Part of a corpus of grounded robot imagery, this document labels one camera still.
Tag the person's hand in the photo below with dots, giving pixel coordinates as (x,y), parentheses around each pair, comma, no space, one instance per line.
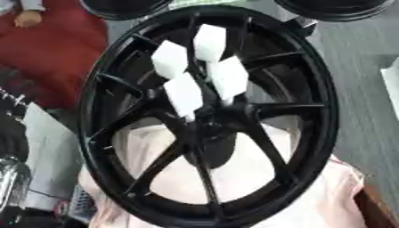
(27,19)

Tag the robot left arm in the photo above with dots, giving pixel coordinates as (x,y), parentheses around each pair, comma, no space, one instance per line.
(13,133)

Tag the person's forearm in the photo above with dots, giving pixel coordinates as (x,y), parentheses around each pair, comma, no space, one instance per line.
(30,4)

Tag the black round wheel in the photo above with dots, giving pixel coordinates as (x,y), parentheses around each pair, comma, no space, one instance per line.
(332,10)
(124,9)

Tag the white pin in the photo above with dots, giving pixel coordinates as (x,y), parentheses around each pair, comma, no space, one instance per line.
(228,77)
(183,94)
(169,59)
(209,41)

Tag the black spoked wheel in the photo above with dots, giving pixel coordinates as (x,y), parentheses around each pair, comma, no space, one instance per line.
(306,98)

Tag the grey flat panel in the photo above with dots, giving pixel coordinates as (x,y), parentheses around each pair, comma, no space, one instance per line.
(49,154)

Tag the white board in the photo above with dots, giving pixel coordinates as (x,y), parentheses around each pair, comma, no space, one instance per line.
(392,86)

